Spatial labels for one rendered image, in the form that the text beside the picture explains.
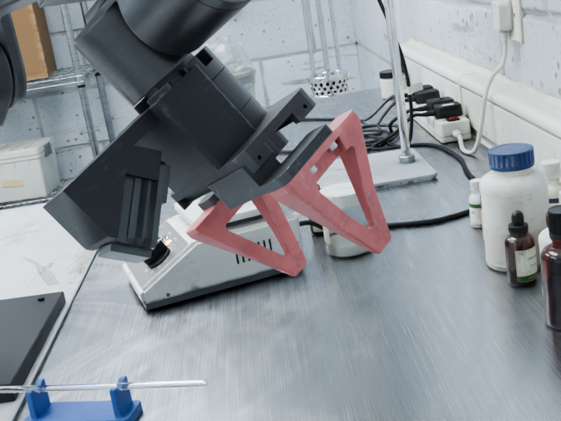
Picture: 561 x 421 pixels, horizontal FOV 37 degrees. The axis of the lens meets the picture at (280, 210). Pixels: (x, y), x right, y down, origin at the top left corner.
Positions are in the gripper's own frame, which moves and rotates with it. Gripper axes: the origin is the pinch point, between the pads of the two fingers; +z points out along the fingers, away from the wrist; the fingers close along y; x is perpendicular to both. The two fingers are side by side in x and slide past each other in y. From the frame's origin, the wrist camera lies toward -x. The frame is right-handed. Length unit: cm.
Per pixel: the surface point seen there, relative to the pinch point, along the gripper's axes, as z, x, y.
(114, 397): 1.8, -10.0, -26.2
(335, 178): 16, 48, -67
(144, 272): 0.4, 7.7, -48.6
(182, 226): 0, 15, -49
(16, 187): -20, 74, -266
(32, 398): -2.4, -13.6, -31.7
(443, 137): 27, 72, -68
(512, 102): 24, 66, -44
